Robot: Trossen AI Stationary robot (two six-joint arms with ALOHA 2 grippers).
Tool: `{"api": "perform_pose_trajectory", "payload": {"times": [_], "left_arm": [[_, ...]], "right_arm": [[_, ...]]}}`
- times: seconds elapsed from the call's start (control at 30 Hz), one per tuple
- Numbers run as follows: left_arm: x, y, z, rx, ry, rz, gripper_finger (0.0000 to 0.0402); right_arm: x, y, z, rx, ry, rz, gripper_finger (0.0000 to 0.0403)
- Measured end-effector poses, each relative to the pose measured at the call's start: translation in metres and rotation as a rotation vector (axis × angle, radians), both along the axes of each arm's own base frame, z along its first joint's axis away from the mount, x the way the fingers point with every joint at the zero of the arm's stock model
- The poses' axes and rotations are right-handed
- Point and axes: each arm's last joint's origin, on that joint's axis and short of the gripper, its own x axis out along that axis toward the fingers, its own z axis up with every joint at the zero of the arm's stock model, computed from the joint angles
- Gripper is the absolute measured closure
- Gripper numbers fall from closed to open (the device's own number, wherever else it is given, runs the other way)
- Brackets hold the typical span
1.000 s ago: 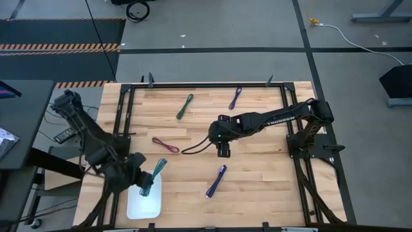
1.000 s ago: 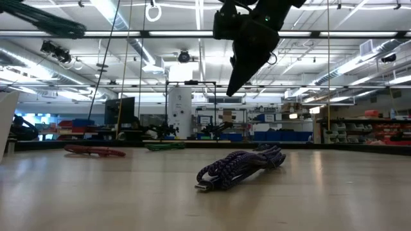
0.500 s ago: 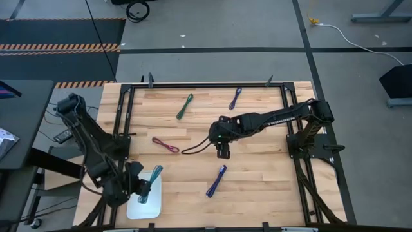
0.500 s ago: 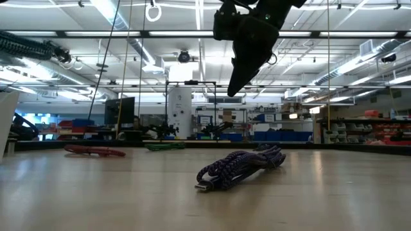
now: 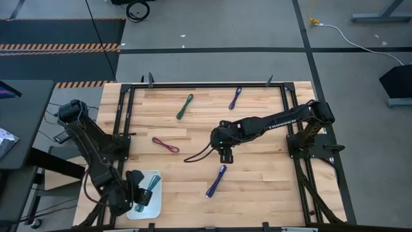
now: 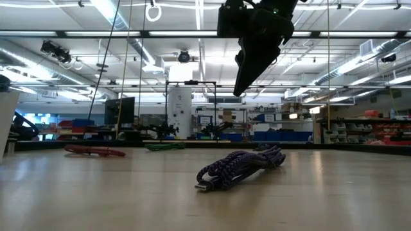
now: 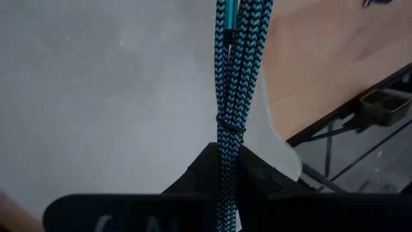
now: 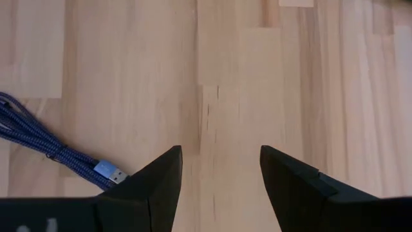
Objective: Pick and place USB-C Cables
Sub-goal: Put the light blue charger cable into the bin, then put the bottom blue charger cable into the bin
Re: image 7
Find white plastic tray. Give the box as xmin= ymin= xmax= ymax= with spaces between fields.
xmin=0 ymin=0 xmax=303 ymax=223

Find small black camera box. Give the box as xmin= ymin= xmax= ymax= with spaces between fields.
xmin=360 ymin=89 xmax=412 ymax=127

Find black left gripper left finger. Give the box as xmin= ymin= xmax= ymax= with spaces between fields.
xmin=43 ymin=142 xmax=223 ymax=232

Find black metal table frame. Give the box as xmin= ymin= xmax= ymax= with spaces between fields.
xmin=286 ymin=63 xmax=412 ymax=194

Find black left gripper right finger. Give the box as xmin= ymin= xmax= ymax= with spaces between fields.
xmin=238 ymin=144 xmax=412 ymax=232

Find teal braided USB-C cable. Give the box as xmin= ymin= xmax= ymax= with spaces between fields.
xmin=214 ymin=0 xmax=274 ymax=232

